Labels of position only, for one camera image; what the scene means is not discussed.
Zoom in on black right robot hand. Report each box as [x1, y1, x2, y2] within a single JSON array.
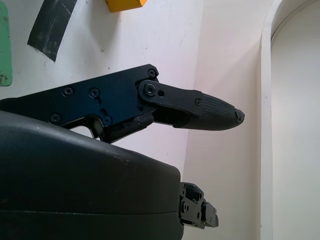
[[0, 63, 247, 240]]

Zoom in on green wooden cube block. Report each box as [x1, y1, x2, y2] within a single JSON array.
[[0, 4, 14, 88]]

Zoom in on yellow wooden cube block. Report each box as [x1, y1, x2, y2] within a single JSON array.
[[104, 0, 148, 13]]

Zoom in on black tape strip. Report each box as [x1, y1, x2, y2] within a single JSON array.
[[26, 0, 77, 63]]

